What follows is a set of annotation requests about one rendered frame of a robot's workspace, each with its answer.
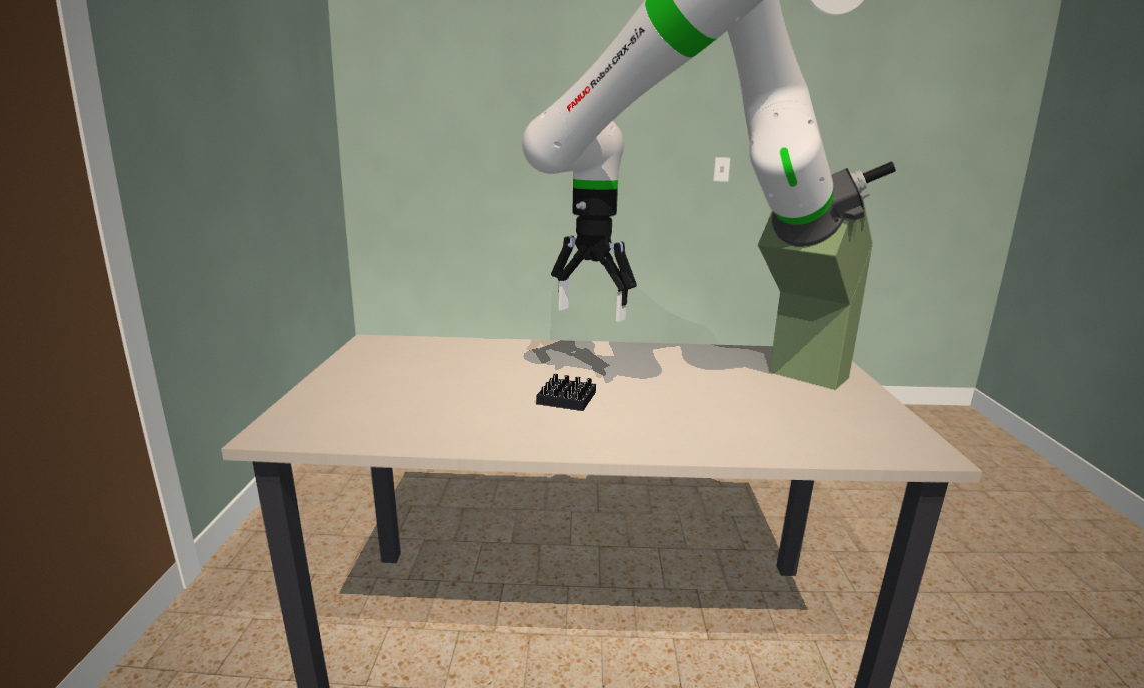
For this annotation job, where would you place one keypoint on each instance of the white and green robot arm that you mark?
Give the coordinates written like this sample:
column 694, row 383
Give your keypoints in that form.
column 787, row 154

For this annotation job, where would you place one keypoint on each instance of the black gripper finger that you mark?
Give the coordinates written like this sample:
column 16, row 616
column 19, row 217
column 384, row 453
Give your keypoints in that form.
column 562, row 273
column 623, row 279

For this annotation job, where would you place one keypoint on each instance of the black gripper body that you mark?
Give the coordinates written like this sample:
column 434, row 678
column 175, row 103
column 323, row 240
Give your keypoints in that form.
column 593, row 232

